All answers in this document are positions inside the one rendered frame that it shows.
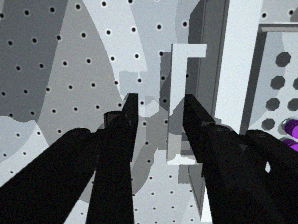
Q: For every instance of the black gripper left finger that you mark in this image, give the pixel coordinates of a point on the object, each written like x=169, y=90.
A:
x=46, y=190

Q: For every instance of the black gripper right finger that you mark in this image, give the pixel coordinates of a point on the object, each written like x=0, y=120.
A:
x=239, y=189

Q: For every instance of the grey block with round holes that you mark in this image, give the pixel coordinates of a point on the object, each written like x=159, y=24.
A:
x=272, y=91

